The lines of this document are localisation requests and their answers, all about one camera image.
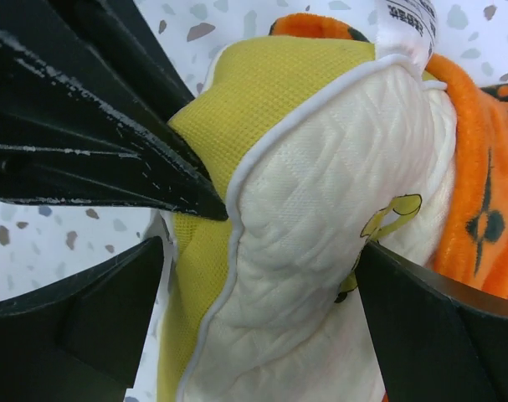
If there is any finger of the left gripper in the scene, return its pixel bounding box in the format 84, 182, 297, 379
54, 0, 194, 121
0, 12, 228, 220

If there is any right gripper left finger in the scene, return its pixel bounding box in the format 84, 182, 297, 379
0, 237, 163, 402

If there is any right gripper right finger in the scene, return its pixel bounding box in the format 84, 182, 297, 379
356, 243, 508, 402

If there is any orange patterned pillowcase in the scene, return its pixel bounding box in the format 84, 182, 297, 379
264, 13, 508, 300

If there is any cream pillow yellow edge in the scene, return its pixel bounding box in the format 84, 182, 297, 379
157, 36, 456, 401

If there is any white pillow care label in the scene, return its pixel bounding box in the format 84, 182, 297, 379
373, 0, 438, 80

